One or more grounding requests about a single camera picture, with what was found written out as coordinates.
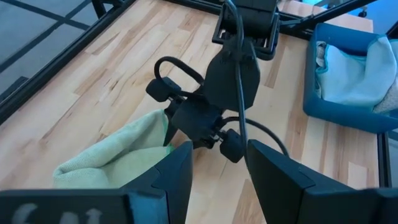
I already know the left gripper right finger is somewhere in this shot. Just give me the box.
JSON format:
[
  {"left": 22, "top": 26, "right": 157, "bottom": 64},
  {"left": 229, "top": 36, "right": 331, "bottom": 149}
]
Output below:
[{"left": 248, "top": 139, "right": 358, "bottom": 224}]

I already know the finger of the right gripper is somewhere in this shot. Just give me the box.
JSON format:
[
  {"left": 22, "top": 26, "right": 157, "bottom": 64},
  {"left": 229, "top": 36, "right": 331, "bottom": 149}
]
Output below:
[{"left": 164, "top": 108, "right": 178, "bottom": 147}]

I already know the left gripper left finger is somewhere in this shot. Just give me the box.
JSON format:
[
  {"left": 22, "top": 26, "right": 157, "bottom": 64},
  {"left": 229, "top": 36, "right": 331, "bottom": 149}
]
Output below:
[{"left": 123, "top": 140, "right": 194, "bottom": 224}]

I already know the green microfiber towel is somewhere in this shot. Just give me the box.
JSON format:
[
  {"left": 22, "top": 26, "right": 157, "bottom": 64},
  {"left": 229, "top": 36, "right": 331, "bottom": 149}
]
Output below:
[{"left": 52, "top": 108, "right": 175, "bottom": 190}]

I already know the blue microfiber towel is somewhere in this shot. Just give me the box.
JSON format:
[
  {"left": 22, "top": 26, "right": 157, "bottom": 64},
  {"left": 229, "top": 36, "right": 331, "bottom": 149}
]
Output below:
[{"left": 315, "top": 35, "right": 398, "bottom": 113}]

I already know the grey microfiber towel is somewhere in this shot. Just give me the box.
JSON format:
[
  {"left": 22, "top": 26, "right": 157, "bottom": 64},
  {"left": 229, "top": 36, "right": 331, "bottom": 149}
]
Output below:
[{"left": 371, "top": 88, "right": 398, "bottom": 114}]

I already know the teal plastic bin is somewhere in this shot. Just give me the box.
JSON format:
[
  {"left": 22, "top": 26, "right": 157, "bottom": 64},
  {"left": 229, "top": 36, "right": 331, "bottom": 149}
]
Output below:
[{"left": 303, "top": 22, "right": 398, "bottom": 134}]

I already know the black right camera cable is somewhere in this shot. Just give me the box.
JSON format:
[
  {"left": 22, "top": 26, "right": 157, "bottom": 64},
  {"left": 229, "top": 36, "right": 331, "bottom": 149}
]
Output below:
[{"left": 223, "top": 0, "right": 249, "bottom": 162}]

